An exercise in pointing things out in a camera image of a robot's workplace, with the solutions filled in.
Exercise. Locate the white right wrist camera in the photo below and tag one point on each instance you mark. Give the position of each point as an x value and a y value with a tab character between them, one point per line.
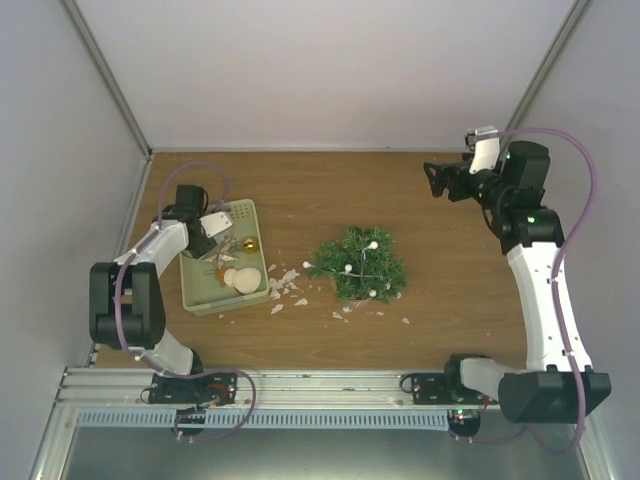
484	145

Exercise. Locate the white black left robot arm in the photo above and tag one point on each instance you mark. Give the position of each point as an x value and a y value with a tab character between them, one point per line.
126	308

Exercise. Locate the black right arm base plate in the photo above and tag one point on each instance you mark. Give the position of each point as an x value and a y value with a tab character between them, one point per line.
429	389

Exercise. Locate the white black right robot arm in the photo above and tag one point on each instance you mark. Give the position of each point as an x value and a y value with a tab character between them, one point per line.
559	384

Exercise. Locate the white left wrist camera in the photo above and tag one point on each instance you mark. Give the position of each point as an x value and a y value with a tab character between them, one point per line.
216	223

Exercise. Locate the aluminium front mounting rail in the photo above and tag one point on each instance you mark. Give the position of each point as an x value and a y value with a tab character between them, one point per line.
276	389

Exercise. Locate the small green christmas tree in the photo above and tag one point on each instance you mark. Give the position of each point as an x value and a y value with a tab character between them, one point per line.
358	261

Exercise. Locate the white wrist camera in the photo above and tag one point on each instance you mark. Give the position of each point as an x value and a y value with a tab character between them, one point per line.
484	145
216	223

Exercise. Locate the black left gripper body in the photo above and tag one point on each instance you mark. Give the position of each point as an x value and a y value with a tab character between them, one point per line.
197	250

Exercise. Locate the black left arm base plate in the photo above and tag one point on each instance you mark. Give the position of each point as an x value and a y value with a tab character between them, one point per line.
213	389

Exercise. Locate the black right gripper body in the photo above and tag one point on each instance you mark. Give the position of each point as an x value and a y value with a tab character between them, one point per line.
458	191

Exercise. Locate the grey slotted cable duct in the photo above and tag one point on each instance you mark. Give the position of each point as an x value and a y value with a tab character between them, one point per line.
271	419

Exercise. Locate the beige snowman ornament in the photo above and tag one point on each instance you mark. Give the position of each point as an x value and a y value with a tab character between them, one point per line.
245	280

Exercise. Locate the light green perforated plastic basket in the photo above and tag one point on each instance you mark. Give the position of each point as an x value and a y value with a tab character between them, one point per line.
200	290

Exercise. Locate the gold bauble ornament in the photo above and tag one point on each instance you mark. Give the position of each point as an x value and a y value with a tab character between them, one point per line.
251	245

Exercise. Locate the silver glitter star ornament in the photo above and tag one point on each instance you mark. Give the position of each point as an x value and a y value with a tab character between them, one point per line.
225	252

